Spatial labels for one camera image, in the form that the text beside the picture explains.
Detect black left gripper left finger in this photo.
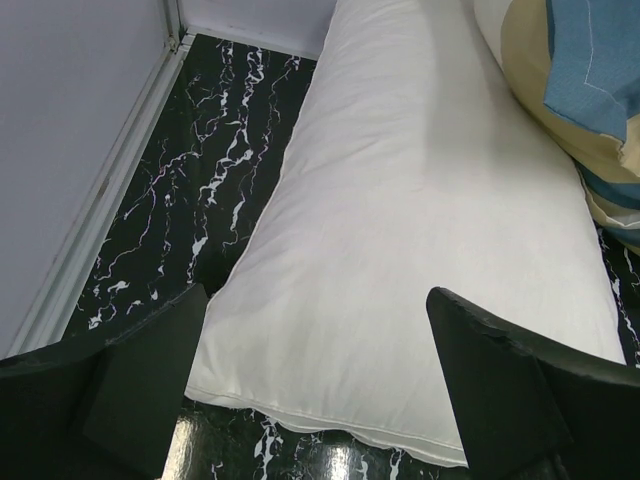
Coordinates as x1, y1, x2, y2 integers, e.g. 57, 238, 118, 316
1, 284, 208, 479

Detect blue beige patchwork pillowcase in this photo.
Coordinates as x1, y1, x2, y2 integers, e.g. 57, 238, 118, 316
473, 0, 639, 251

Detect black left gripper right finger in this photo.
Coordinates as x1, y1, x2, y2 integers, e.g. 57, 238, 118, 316
426, 287, 639, 479

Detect plain white pillow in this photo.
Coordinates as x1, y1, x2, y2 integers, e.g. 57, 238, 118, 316
186, 1, 624, 467

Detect aluminium frame post left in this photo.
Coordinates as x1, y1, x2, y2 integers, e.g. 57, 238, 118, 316
1, 1, 185, 357

